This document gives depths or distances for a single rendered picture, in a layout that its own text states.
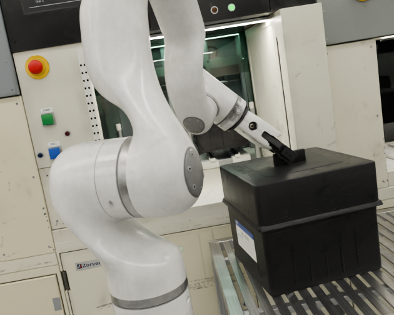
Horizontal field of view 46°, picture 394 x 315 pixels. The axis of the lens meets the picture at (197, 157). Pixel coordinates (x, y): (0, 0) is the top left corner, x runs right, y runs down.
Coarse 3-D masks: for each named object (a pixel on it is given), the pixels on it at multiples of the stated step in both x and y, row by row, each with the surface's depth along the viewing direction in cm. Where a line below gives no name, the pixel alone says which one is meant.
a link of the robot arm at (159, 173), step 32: (96, 0) 63; (128, 0) 64; (96, 32) 64; (128, 32) 64; (96, 64) 64; (128, 64) 63; (128, 96) 62; (160, 96) 66; (160, 128) 61; (128, 160) 62; (160, 160) 60; (192, 160) 63; (128, 192) 62; (160, 192) 61; (192, 192) 63
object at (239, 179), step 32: (256, 160) 122; (320, 160) 109; (352, 160) 105; (224, 192) 122; (256, 192) 96; (288, 192) 97; (320, 192) 99; (352, 192) 100; (256, 224) 99; (288, 224) 98
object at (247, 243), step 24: (336, 216) 101; (360, 216) 102; (240, 240) 117; (264, 240) 98; (288, 240) 99; (312, 240) 100; (336, 240) 102; (360, 240) 103; (264, 264) 101; (288, 264) 100; (312, 264) 101; (336, 264) 102; (360, 264) 104; (264, 288) 104; (288, 288) 101
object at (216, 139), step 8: (240, 96) 198; (216, 128) 190; (200, 136) 190; (208, 136) 190; (216, 136) 190; (224, 136) 191; (232, 136) 191; (240, 136) 191; (200, 144) 190; (208, 144) 191; (216, 144) 191; (224, 144) 191; (232, 144) 191; (240, 144) 192; (248, 144) 192; (200, 152) 191; (208, 152) 205
